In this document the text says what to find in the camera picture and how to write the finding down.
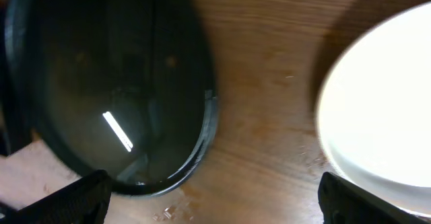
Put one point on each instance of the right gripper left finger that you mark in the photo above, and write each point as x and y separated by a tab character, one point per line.
85	201

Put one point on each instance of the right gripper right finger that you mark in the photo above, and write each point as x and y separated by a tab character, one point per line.
342	202

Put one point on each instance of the white plate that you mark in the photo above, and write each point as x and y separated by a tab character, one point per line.
373	111

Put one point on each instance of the black round tray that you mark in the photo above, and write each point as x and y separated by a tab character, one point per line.
124	86

